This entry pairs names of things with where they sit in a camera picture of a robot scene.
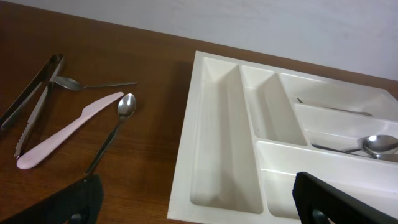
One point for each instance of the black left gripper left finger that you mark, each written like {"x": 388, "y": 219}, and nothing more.
{"x": 80, "y": 202}

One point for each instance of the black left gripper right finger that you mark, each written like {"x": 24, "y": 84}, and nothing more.
{"x": 319, "y": 202}

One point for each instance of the pink plastic knife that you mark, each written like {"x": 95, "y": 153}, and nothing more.
{"x": 38, "y": 153}

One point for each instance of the large steel spoon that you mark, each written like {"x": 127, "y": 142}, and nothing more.
{"x": 384, "y": 157}

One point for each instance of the steel fork diagonal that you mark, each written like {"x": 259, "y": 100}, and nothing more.
{"x": 348, "y": 111}

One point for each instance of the small steel teaspoon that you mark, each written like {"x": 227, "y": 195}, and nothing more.
{"x": 126, "y": 108}

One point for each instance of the steel kitchen tongs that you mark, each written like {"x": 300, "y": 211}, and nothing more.
{"x": 44, "y": 78}

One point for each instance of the white plastic cutlery tray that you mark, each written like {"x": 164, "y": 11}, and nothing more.
{"x": 245, "y": 136}

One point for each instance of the small steel teaspoon angled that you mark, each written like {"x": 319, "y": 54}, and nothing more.
{"x": 73, "y": 85}

